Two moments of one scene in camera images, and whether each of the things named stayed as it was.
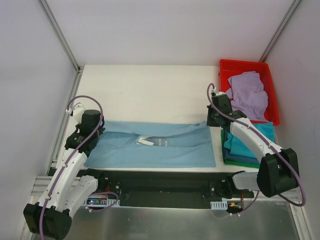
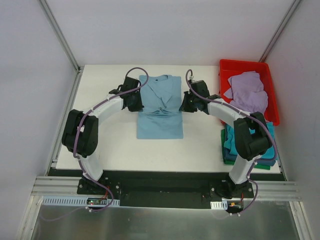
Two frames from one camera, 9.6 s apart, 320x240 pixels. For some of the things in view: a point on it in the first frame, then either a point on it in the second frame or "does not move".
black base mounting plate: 158,188 does not move
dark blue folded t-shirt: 229,156 does not move
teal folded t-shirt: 237,145 does not move
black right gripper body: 211,120 → 188,103
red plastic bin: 229,68 does not move
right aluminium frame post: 280,29 does not move
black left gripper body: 99,131 → 136,102
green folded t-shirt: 231,162 does not move
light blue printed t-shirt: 142,144 → 160,117
